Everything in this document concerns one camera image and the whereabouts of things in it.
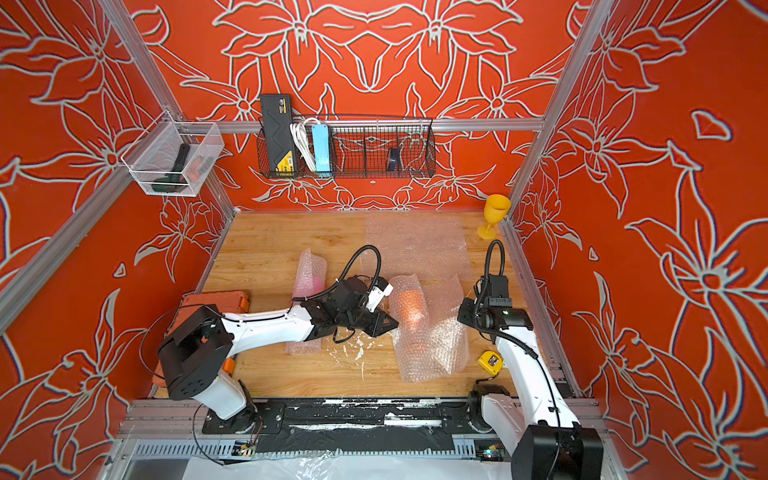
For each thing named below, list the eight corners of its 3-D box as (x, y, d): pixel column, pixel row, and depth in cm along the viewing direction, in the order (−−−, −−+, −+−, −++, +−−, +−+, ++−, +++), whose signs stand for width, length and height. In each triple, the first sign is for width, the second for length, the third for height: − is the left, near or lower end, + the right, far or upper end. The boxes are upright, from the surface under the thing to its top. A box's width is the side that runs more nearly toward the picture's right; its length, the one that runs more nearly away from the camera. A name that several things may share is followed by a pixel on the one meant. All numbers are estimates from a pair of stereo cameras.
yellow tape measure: (476, 361, 84) (478, 359, 82) (485, 348, 86) (487, 346, 84) (495, 377, 81) (497, 375, 79) (504, 363, 83) (507, 361, 82)
